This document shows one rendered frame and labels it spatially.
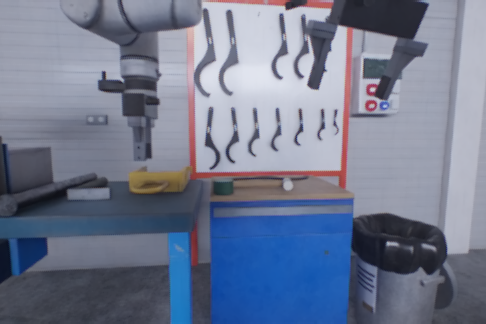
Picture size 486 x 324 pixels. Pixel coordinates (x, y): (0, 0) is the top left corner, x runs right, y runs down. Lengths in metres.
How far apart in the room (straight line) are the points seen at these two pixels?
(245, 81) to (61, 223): 1.99
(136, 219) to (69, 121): 2.12
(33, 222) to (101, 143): 1.92
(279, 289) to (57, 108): 2.25
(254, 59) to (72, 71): 1.54
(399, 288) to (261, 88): 1.77
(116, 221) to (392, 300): 1.61
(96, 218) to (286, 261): 0.98
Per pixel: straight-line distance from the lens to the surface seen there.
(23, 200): 0.76
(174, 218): 0.61
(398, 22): 0.51
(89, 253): 2.87
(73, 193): 0.81
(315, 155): 2.55
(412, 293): 1.88
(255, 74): 2.44
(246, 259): 1.36
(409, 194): 3.15
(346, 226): 1.45
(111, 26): 0.59
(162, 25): 0.54
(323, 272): 1.50
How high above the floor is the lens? 1.24
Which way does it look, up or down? 6 degrees down
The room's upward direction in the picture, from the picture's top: straight up
